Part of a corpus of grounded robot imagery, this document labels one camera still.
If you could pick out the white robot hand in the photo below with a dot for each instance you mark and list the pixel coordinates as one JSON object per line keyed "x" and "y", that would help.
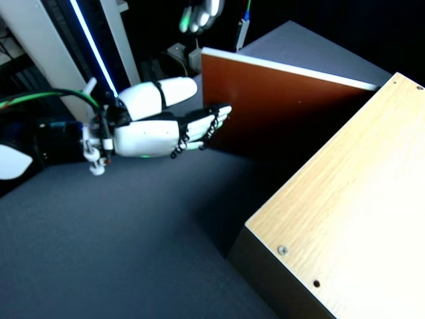
{"x": 146, "y": 139}
{"x": 199, "y": 16}

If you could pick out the white power adapter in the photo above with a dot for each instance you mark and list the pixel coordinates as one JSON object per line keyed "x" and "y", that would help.
{"x": 195, "y": 56}

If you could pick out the grey power adapter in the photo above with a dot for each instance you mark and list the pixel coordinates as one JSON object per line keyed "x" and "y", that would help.
{"x": 177, "y": 52}

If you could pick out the white column with LED strip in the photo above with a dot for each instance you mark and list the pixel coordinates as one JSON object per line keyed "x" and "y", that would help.
{"x": 114, "y": 33}

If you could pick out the grey table cloth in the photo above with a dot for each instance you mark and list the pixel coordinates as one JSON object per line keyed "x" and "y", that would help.
{"x": 133, "y": 232}

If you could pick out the white cabinet door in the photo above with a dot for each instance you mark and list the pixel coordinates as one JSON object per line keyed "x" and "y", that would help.
{"x": 282, "y": 99}

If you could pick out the black device with red light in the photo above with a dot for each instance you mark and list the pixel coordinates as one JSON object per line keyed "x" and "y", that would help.
{"x": 151, "y": 69}

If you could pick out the light wooden box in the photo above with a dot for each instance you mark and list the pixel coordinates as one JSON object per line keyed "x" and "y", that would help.
{"x": 348, "y": 199}

